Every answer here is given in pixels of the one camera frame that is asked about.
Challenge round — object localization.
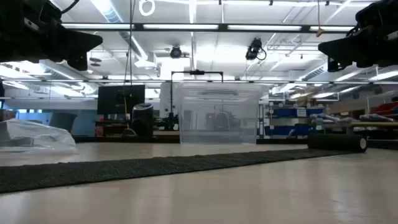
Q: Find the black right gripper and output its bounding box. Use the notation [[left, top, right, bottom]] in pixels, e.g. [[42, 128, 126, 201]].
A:
[[317, 21, 398, 73]]

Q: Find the black camera stand frame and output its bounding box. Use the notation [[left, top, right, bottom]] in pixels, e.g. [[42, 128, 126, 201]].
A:
[[169, 69, 224, 125]]

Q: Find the red cloth cover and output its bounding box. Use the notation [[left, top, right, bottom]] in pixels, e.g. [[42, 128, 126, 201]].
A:
[[369, 101, 398, 116]]

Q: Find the clear plastic bag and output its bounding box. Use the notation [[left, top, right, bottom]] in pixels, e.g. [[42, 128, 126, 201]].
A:
[[0, 118, 78, 156]]

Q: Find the black monitor screen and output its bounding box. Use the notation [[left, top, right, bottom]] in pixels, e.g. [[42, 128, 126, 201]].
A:
[[96, 84, 146, 115]]

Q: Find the grey wrapped bundle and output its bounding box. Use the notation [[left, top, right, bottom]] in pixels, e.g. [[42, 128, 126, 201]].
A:
[[310, 113, 341, 123], [359, 113, 395, 123]]

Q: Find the grey tapered waste bin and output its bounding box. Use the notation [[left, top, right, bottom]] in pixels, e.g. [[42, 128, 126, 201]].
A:
[[49, 111, 78, 135]]

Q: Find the black ceiling camera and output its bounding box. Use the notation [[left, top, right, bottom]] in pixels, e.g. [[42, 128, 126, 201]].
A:
[[169, 45, 183, 60], [244, 37, 267, 62]]

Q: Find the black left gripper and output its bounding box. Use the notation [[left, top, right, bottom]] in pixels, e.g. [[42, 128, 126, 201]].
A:
[[0, 29, 103, 72]]

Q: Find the dark cabinet with red items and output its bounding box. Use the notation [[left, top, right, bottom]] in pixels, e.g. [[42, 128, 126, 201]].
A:
[[94, 115, 133, 138]]

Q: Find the white cable loop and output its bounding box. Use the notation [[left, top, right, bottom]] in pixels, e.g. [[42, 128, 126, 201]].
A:
[[138, 0, 156, 17]]

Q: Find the yellow handled broom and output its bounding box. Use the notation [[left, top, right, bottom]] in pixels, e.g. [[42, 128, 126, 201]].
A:
[[120, 95, 137, 138]]

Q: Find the black cylindrical bin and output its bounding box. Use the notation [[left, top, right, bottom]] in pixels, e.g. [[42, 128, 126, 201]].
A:
[[130, 103, 154, 138]]

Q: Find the thin dark hanging cable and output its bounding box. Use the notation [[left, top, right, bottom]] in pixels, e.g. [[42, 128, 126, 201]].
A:
[[123, 0, 137, 85]]

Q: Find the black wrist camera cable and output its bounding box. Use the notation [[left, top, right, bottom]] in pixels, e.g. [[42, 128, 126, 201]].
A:
[[60, 0, 80, 15]]

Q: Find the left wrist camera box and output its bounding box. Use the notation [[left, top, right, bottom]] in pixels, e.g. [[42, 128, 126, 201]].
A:
[[12, 0, 63, 32]]

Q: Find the wooden workbench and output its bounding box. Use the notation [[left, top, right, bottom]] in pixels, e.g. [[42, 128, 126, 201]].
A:
[[323, 120, 398, 139]]

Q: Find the clear plastic storage bin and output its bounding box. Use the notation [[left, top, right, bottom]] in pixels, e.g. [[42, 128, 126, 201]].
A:
[[174, 82, 265, 146]]

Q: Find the blue storage bins shelf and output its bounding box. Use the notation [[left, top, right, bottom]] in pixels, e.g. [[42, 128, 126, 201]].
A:
[[264, 104, 326, 138]]

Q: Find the black elastic bandage roll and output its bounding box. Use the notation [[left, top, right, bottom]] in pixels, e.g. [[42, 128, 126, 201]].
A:
[[0, 133, 368, 194]]

